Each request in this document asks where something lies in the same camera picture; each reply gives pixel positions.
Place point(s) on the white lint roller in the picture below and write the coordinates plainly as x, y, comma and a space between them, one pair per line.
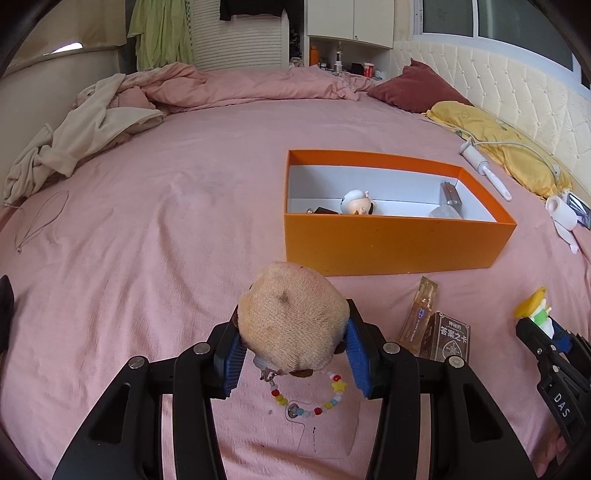
477, 160

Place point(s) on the white-haired small figure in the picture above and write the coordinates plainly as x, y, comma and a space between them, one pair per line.
357, 202

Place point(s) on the pink duvet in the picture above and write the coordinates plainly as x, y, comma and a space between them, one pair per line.
179, 87

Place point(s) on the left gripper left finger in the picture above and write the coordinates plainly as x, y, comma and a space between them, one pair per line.
213, 365

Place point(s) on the beige cloth garment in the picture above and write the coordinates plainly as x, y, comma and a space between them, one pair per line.
92, 126

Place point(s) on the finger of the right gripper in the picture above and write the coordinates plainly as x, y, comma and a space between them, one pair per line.
531, 336
562, 338

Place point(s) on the orange bottle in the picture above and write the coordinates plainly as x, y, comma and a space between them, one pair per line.
314, 55

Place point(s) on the yellow pillow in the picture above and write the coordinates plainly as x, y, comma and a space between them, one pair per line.
529, 164

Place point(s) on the orange cardboard box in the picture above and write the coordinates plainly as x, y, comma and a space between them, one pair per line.
399, 237

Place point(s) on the black hanging garment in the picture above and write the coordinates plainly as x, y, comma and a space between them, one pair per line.
276, 8

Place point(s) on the white wall cabinet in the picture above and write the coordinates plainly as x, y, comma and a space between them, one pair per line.
350, 31

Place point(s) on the clear plastic bag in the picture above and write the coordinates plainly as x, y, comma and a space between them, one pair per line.
445, 212

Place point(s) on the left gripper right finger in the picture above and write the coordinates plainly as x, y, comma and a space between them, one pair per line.
380, 367

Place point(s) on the black booklet in box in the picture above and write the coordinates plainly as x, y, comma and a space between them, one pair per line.
323, 211

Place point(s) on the clear plastic card sleeve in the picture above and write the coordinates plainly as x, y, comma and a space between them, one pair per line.
329, 435

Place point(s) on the green hanging garment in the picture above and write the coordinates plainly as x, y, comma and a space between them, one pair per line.
161, 30

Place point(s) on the red soda can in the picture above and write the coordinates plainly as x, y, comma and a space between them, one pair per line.
368, 70

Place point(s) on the tan plush keychain toy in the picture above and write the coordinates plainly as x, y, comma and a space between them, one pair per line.
293, 318

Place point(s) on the dark red pillow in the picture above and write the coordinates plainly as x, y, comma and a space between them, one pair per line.
417, 89

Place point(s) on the white toilet paper roll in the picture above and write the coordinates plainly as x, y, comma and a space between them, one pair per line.
565, 220

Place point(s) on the clear perfume bottle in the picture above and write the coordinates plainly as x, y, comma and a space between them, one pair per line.
417, 320

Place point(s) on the yellow green Snoopy figure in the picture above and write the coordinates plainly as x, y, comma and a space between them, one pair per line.
537, 309

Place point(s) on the brown card deck box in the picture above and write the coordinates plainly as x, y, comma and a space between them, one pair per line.
445, 337

